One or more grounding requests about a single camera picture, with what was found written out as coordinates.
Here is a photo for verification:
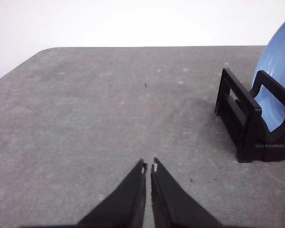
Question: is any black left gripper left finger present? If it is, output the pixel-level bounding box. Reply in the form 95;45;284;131
76;159;148;228

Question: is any blue plate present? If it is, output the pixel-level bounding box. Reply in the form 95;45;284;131
251;24;285;131

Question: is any black plate rack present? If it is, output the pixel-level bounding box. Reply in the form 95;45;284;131
215;68;285;163

